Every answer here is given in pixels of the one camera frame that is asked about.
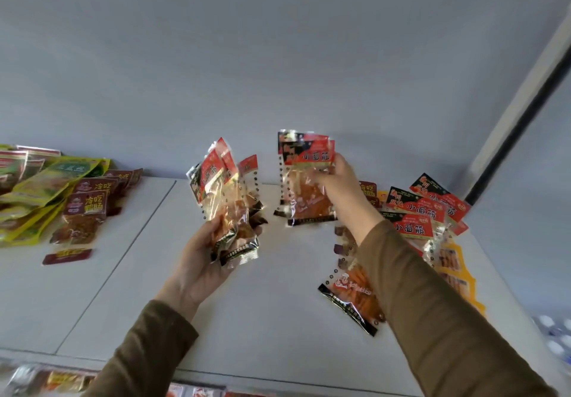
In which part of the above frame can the person's left hand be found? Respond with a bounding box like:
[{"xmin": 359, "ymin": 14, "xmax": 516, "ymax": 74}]
[{"xmin": 155, "ymin": 213, "xmax": 237, "ymax": 321}]

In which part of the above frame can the person's right hand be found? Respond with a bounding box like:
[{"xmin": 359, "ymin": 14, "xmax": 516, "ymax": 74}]
[{"xmin": 308, "ymin": 153, "xmax": 384, "ymax": 246}]

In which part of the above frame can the stack of maroon snacks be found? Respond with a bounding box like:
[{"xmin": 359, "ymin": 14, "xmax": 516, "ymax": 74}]
[{"xmin": 334, "ymin": 181, "xmax": 381, "ymax": 270}]

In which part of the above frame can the black red noodle snack packet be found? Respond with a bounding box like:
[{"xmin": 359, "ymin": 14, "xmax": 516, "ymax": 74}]
[
  {"xmin": 274, "ymin": 129, "xmax": 338, "ymax": 227},
  {"xmin": 186, "ymin": 149, "xmax": 261, "ymax": 270},
  {"xmin": 215, "ymin": 136, "xmax": 241, "ymax": 196},
  {"xmin": 237, "ymin": 154, "xmax": 268, "ymax": 232}
]

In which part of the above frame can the pile of black red snacks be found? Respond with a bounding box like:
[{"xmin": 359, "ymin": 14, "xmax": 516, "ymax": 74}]
[{"xmin": 318, "ymin": 173, "xmax": 473, "ymax": 337}]

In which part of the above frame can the white metal shelf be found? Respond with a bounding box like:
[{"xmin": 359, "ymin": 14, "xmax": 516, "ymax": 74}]
[{"xmin": 0, "ymin": 0, "xmax": 571, "ymax": 397}]

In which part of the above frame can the row of white red snacks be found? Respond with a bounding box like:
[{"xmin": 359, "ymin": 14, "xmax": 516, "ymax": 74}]
[{"xmin": 167, "ymin": 383, "xmax": 224, "ymax": 397}]

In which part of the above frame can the pile of yellow snack packets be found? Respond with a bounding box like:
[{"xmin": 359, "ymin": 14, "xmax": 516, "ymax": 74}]
[{"xmin": 0, "ymin": 155, "xmax": 111, "ymax": 246}]

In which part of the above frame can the pile of red snack packets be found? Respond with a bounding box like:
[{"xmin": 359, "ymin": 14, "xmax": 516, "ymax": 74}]
[{"xmin": 0, "ymin": 144, "xmax": 61, "ymax": 196}]

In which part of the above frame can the person's right forearm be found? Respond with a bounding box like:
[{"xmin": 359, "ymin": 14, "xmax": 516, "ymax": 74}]
[{"xmin": 356, "ymin": 219, "xmax": 559, "ymax": 397}]

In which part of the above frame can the person's left forearm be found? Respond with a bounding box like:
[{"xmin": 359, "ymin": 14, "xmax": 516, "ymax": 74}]
[{"xmin": 84, "ymin": 299, "xmax": 199, "ymax": 397}]

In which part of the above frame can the pack of water bottles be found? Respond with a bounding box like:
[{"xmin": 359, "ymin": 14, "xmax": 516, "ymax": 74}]
[{"xmin": 533, "ymin": 314, "xmax": 571, "ymax": 362}]

